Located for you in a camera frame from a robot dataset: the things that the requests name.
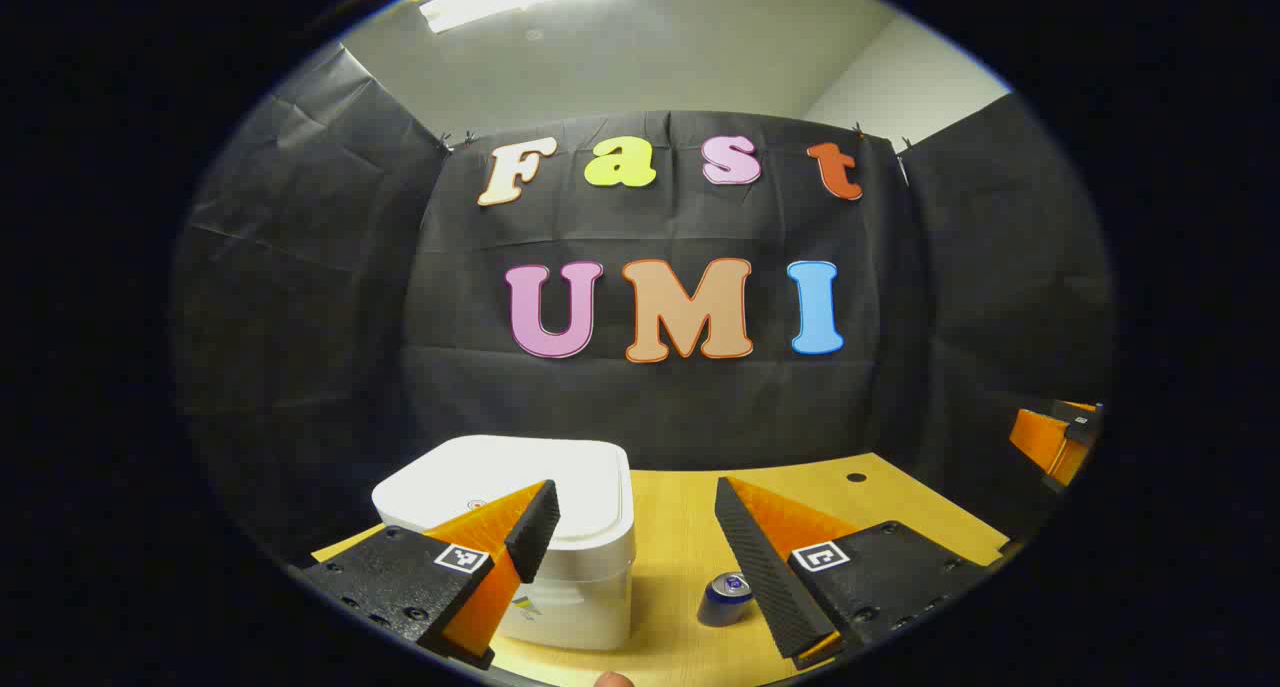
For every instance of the black backdrop cloth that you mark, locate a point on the black backdrop cloth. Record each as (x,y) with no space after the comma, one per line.
(650,407)

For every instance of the wooden desktop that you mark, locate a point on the wooden desktop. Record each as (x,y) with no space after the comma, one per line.
(670,527)

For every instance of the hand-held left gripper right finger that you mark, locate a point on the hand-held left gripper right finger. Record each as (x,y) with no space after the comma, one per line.
(760,577)

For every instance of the blue silver pop can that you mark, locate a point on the blue silver pop can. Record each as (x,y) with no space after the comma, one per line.
(722,607)

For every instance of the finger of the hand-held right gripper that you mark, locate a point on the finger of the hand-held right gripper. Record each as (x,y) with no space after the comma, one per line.
(1040,437)

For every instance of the white desktop garbage bin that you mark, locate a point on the white desktop garbage bin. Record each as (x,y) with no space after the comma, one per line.
(500,467)

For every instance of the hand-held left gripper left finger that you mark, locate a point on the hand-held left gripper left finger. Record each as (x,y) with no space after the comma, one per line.
(535,532)

